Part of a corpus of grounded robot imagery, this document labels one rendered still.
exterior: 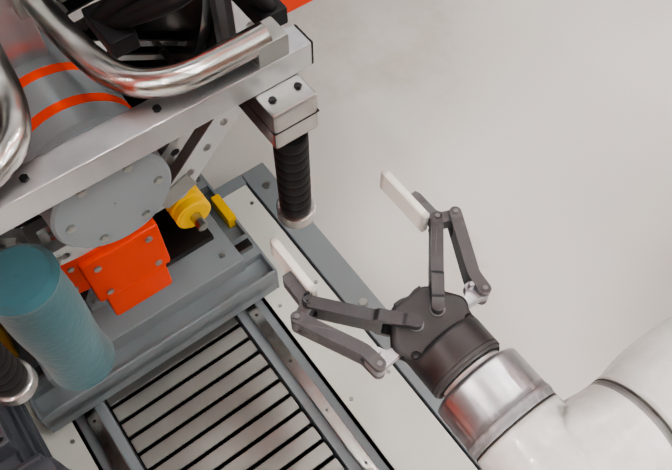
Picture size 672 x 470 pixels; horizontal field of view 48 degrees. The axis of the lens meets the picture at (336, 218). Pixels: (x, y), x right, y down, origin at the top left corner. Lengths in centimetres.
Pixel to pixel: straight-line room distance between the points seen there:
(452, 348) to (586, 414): 12
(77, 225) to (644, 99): 160
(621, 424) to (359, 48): 155
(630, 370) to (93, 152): 48
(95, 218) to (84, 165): 14
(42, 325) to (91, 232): 16
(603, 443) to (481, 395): 10
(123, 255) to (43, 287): 24
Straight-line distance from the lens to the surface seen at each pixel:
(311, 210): 84
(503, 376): 65
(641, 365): 69
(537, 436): 64
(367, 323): 70
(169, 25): 108
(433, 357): 67
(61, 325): 93
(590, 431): 65
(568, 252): 176
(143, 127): 65
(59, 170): 64
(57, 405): 148
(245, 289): 147
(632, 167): 194
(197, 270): 143
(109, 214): 78
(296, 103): 69
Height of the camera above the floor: 148
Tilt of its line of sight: 59 degrees down
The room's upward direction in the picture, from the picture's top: straight up
